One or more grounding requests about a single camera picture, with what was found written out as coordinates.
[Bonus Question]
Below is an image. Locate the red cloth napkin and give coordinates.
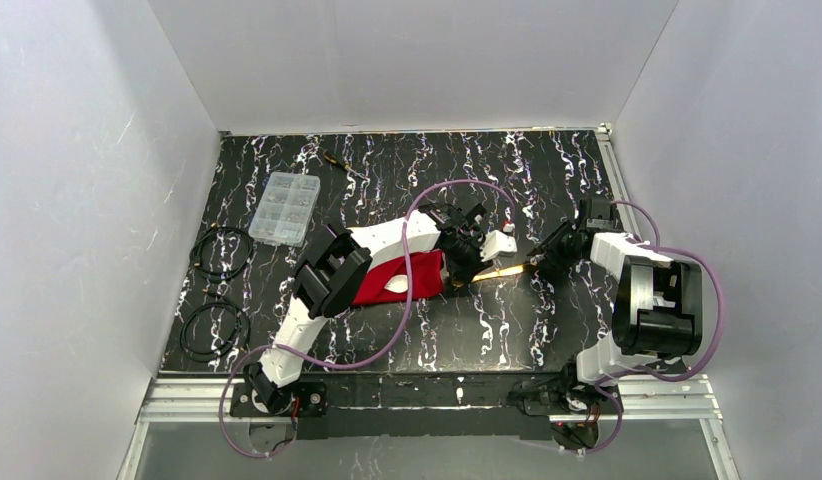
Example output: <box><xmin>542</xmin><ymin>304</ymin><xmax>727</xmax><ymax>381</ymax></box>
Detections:
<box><xmin>352</xmin><ymin>250</ymin><xmax>445</xmax><ymax>307</ymax></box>

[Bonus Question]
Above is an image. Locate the aluminium frame rail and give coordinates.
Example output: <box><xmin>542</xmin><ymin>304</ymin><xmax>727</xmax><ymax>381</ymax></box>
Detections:
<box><xmin>118</xmin><ymin>371</ymin><xmax>739</xmax><ymax>479</ymax></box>

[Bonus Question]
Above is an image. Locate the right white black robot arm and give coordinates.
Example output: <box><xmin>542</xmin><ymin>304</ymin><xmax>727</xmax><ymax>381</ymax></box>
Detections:
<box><xmin>528</xmin><ymin>197</ymin><xmax>703</xmax><ymax>386</ymax></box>

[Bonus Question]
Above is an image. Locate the white ceramic spoon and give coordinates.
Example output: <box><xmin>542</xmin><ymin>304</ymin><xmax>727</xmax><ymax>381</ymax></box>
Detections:
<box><xmin>384</xmin><ymin>275</ymin><xmax>409</xmax><ymax>293</ymax></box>

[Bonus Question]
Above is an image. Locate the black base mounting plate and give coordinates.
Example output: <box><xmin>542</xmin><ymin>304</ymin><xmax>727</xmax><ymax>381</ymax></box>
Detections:
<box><xmin>226</xmin><ymin>371</ymin><xmax>618</xmax><ymax>447</ymax></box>

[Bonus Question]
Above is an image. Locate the orange wooden fork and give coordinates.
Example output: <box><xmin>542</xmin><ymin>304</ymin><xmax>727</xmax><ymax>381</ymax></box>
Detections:
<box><xmin>471</xmin><ymin>263</ymin><xmax>535</xmax><ymax>283</ymax></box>

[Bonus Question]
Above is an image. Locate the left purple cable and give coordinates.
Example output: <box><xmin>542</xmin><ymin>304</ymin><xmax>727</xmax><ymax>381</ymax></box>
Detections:
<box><xmin>217</xmin><ymin>178</ymin><xmax>518</xmax><ymax>461</ymax></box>

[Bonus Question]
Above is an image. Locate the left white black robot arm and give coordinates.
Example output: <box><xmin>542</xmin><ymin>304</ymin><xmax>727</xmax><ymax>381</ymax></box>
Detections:
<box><xmin>257</xmin><ymin>203</ymin><xmax>516</xmax><ymax>389</ymax></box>

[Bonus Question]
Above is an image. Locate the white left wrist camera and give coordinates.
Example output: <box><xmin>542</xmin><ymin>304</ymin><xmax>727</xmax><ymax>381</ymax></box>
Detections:
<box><xmin>480</xmin><ymin>230</ymin><xmax>517</xmax><ymax>262</ymax></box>

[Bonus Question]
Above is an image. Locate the clear plastic compartment box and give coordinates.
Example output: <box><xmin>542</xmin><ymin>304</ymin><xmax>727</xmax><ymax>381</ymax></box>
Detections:
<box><xmin>248</xmin><ymin>172</ymin><xmax>321</xmax><ymax>247</ymax></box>

